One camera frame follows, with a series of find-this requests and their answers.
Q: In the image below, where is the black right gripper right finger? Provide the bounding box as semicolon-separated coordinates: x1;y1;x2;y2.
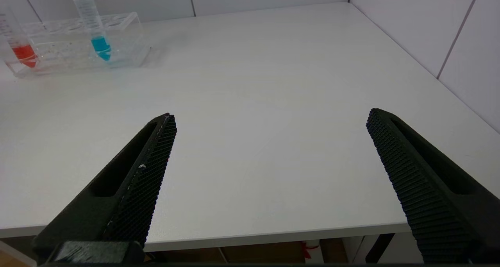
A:
366;108;500;264

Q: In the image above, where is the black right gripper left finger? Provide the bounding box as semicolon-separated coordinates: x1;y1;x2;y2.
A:
31;113;177;260

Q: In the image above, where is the blue pigment test tube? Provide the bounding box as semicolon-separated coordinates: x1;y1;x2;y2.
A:
72;0;112;62

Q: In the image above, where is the clear acrylic test tube rack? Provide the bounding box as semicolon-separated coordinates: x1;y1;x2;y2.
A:
6;12;151;79

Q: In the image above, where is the red pigment test tube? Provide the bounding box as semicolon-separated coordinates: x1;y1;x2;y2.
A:
0;6;38;68

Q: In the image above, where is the black table leg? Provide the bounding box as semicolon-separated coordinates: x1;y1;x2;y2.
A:
364;233;395;264

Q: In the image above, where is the small red white object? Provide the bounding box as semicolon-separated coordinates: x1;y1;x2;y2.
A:
301;240;321;260

